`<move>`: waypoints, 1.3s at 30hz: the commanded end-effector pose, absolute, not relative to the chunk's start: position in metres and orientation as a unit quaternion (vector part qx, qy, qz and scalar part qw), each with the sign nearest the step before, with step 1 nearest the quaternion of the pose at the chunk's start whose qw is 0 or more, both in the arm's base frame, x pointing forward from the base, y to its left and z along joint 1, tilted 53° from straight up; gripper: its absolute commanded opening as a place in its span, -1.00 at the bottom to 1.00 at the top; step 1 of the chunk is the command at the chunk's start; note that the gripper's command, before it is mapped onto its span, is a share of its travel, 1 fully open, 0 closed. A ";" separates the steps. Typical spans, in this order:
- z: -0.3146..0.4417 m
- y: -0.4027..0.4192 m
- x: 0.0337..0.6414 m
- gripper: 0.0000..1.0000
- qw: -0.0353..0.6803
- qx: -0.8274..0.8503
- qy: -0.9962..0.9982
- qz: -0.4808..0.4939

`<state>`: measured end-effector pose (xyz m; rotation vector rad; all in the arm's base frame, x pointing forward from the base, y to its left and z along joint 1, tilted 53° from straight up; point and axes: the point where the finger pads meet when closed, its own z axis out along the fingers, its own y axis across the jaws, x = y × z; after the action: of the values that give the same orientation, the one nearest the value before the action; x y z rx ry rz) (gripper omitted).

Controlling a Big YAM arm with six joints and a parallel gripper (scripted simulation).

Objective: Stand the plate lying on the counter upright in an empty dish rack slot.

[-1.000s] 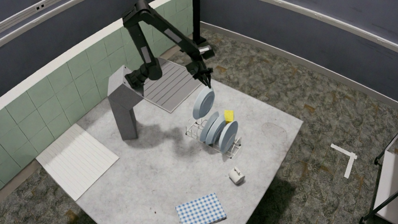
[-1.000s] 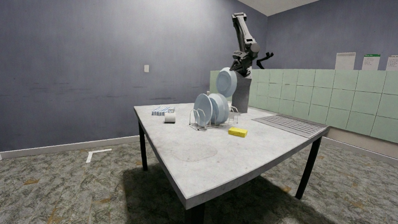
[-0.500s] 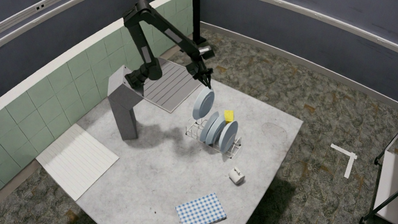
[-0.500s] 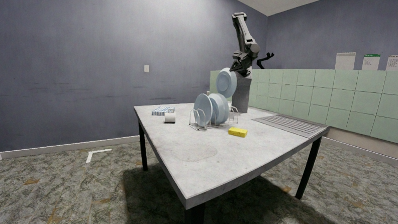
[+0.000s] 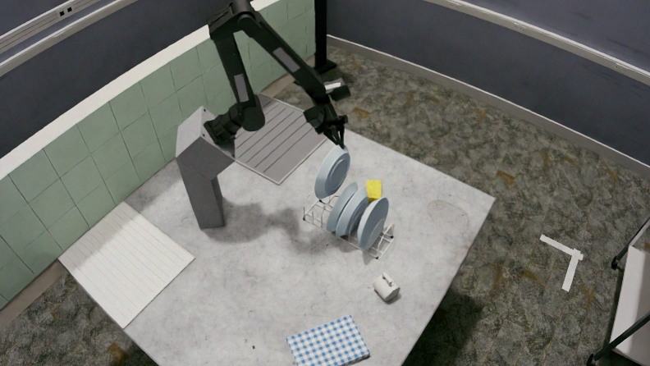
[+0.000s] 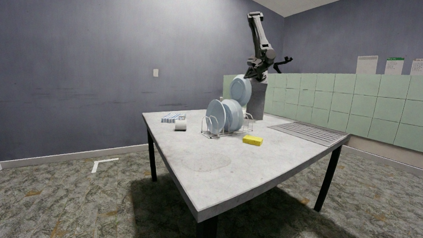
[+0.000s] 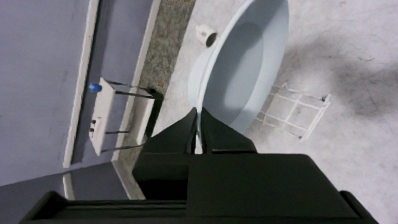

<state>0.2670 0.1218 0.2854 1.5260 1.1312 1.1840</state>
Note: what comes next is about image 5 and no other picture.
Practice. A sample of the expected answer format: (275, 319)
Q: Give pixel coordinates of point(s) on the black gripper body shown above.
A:
(336, 121)

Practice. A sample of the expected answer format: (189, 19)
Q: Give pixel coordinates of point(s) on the white mug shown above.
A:
(386, 287)

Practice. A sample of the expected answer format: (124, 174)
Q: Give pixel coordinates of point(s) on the yellow sponge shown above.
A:
(374, 189)

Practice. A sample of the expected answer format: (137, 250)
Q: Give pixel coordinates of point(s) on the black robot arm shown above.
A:
(248, 112)

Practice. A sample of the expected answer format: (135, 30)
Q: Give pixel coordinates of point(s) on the white ribbed draining mat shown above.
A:
(125, 262)

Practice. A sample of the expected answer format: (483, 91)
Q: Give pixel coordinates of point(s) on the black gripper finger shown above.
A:
(329, 134)
(341, 130)

